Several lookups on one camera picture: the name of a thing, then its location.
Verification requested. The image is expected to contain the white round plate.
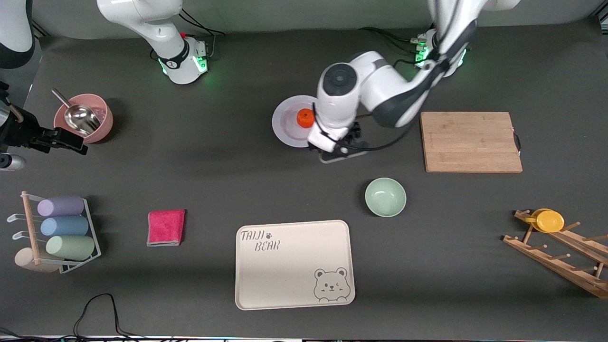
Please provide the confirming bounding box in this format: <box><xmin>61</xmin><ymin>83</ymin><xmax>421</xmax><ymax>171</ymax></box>
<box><xmin>272</xmin><ymin>95</ymin><xmax>328</xmax><ymax>148</ymax></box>

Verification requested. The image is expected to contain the metal scoop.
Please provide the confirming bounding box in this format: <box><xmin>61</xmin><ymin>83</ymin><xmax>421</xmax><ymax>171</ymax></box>
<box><xmin>51</xmin><ymin>88</ymin><xmax>102</xmax><ymax>137</ymax></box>

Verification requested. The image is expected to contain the pink bowl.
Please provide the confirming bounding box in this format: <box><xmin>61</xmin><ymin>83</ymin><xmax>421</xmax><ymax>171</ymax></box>
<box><xmin>53</xmin><ymin>93</ymin><xmax>114</xmax><ymax>144</ymax></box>

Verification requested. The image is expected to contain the purple cup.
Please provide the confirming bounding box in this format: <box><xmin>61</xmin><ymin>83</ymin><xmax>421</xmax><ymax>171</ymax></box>
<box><xmin>37</xmin><ymin>196</ymin><xmax>85</xmax><ymax>218</ymax></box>

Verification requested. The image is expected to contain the light green bowl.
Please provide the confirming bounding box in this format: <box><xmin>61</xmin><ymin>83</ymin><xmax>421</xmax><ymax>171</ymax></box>
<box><xmin>365</xmin><ymin>177</ymin><xmax>407</xmax><ymax>218</ymax></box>

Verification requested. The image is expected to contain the blue cup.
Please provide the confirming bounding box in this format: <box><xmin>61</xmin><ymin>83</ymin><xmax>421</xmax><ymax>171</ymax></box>
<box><xmin>40</xmin><ymin>216</ymin><xmax>89</xmax><ymax>237</ymax></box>

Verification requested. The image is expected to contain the green cup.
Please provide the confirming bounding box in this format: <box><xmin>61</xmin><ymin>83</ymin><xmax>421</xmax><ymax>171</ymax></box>
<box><xmin>46</xmin><ymin>235</ymin><xmax>95</xmax><ymax>261</ymax></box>

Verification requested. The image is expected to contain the beige cup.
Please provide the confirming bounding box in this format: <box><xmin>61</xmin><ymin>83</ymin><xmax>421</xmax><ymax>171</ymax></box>
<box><xmin>14</xmin><ymin>247</ymin><xmax>60</xmax><ymax>274</ymax></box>

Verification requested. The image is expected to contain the wooden cutting board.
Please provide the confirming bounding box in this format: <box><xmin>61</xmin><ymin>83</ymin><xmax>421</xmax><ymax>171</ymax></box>
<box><xmin>419</xmin><ymin>112</ymin><xmax>523</xmax><ymax>173</ymax></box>

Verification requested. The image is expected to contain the pink folded cloth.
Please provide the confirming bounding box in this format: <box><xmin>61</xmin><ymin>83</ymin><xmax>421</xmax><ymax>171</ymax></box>
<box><xmin>146</xmin><ymin>209</ymin><xmax>186</xmax><ymax>247</ymax></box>

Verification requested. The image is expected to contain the beige bear print tray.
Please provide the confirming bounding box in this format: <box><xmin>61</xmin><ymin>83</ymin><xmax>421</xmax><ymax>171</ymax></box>
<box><xmin>235</xmin><ymin>219</ymin><xmax>356</xmax><ymax>311</ymax></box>

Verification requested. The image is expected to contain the yellow mug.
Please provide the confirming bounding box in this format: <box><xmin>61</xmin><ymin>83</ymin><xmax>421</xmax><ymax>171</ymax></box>
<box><xmin>525</xmin><ymin>208</ymin><xmax>565</xmax><ymax>233</ymax></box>

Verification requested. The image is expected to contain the wooden mug rack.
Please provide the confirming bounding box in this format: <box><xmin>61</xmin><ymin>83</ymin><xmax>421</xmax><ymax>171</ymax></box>
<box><xmin>503</xmin><ymin>209</ymin><xmax>608</xmax><ymax>300</ymax></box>

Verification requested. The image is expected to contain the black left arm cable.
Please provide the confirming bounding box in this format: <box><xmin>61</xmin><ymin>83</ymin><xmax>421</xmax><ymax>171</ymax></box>
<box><xmin>311</xmin><ymin>0</ymin><xmax>468</xmax><ymax>153</ymax></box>

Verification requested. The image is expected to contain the white wire cup rack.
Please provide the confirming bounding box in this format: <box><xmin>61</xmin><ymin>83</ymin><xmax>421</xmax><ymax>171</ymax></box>
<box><xmin>7</xmin><ymin>191</ymin><xmax>102</xmax><ymax>275</ymax></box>

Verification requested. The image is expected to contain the black left base cable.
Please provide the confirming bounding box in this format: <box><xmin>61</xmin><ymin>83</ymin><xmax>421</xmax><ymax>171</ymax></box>
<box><xmin>358</xmin><ymin>26</ymin><xmax>428</xmax><ymax>65</ymax></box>

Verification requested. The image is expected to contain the black base cable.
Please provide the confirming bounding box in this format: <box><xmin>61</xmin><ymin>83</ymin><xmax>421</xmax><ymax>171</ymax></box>
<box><xmin>151</xmin><ymin>7</ymin><xmax>227</xmax><ymax>62</ymax></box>
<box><xmin>358</xmin><ymin>26</ymin><xmax>428</xmax><ymax>65</ymax></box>

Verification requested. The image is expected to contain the black loose table cable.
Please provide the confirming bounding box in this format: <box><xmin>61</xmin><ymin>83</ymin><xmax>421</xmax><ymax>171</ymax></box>
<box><xmin>0</xmin><ymin>293</ymin><xmax>143</xmax><ymax>342</ymax></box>

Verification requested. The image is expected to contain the black right base cable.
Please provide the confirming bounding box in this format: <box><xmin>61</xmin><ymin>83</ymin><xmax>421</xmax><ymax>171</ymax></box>
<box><xmin>151</xmin><ymin>7</ymin><xmax>227</xmax><ymax>62</ymax></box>

